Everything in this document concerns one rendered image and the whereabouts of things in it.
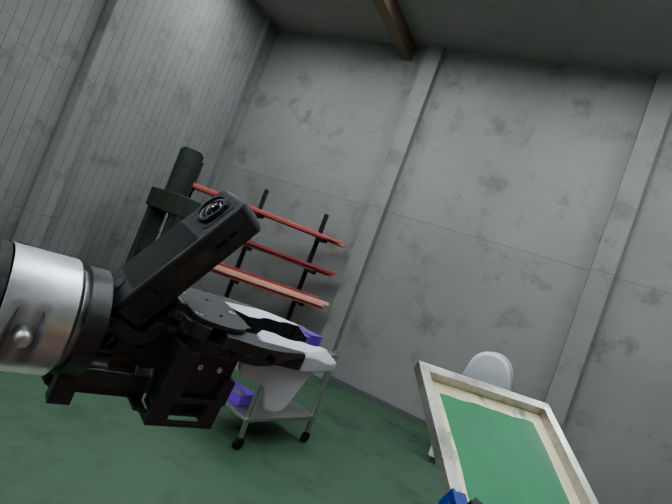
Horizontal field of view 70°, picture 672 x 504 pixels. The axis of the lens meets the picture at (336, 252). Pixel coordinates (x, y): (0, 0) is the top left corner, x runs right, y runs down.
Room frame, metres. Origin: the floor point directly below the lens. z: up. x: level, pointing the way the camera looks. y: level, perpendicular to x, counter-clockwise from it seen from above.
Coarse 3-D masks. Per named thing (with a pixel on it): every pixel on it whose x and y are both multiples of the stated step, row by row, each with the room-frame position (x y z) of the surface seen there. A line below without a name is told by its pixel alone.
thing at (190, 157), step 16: (176, 160) 5.96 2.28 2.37; (192, 160) 5.92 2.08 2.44; (176, 176) 5.90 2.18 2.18; (192, 176) 5.98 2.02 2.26; (160, 192) 6.00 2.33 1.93; (176, 192) 5.91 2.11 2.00; (160, 208) 5.90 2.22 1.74; (176, 208) 5.69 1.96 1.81; (192, 208) 5.83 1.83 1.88; (144, 224) 6.15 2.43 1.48; (160, 224) 6.27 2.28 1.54; (176, 224) 5.75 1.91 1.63; (144, 240) 6.17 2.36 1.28; (128, 256) 6.21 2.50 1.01
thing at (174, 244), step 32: (224, 192) 0.36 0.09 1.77; (192, 224) 0.34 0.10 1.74; (224, 224) 0.32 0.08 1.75; (256, 224) 0.34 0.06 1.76; (160, 256) 0.33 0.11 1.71; (192, 256) 0.32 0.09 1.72; (224, 256) 0.33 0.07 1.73; (128, 288) 0.31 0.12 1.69; (160, 288) 0.32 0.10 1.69; (128, 320) 0.32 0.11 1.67
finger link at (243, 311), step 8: (232, 304) 0.42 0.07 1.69; (240, 312) 0.40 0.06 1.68; (248, 312) 0.42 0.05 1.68; (256, 312) 0.43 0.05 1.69; (264, 312) 0.44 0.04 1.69; (248, 320) 0.41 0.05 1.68; (256, 320) 0.41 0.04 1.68; (264, 320) 0.42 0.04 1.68; (272, 320) 0.43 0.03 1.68; (280, 320) 0.44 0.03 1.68; (256, 328) 0.42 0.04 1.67; (264, 328) 0.43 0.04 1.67; (272, 328) 0.43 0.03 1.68; (280, 328) 0.44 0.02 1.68; (288, 328) 0.45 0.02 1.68; (296, 328) 0.45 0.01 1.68; (288, 336) 0.45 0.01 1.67; (296, 336) 0.45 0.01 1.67; (304, 336) 0.46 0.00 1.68
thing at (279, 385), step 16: (272, 336) 0.38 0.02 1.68; (304, 352) 0.38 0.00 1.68; (320, 352) 0.40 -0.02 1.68; (240, 368) 0.37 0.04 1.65; (256, 368) 0.37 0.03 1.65; (272, 368) 0.38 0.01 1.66; (288, 368) 0.39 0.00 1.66; (304, 368) 0.38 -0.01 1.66; (320, 368) 0.40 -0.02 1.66; (272, 384) 0.38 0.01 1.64; (288, 384) 0.39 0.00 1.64; (272, 400) 0.39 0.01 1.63; (288, 400) 0.40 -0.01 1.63
